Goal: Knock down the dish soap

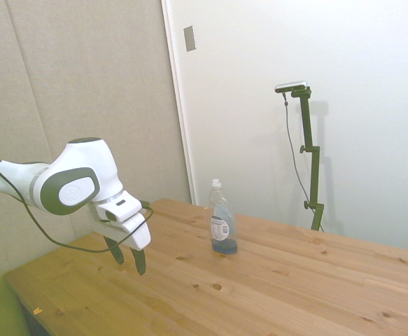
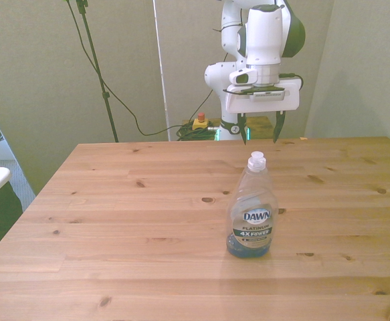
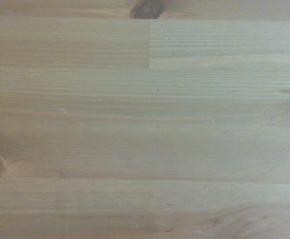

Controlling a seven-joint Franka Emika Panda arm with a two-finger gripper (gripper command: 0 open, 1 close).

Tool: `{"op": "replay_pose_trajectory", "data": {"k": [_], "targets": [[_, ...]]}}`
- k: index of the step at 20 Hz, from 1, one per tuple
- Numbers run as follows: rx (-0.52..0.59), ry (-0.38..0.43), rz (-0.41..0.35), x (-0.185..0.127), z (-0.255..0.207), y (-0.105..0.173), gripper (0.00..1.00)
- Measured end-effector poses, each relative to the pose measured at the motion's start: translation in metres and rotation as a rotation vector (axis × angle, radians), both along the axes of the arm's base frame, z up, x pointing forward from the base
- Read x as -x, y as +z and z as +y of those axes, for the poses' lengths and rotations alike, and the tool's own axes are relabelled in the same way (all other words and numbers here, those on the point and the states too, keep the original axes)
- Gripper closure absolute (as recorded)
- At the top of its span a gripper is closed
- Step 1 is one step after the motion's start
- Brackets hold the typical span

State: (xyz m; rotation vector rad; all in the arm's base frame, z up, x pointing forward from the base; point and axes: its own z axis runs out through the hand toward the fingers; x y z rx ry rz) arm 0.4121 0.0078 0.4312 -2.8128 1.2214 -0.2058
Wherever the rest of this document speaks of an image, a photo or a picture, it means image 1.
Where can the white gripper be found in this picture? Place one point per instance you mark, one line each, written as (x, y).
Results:
(133, 231)

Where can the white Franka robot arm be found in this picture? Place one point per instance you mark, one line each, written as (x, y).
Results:
(74, 164)

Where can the clear dish soap bottle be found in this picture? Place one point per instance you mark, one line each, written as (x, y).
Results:
(223, 224)

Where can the small orange tape scrap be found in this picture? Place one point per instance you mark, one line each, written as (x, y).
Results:
(37, 310)

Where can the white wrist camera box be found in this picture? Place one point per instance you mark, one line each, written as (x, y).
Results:
(119, 208)

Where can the white door frame strip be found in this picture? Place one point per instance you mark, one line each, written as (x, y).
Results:
(179, 101)

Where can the dark green camera stand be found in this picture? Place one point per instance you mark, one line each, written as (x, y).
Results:
(310, 154)

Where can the grey wall switch plate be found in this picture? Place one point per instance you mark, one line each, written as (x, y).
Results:
(189, 38)

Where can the silver exterior camera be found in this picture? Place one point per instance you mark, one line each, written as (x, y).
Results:
(291, 86)

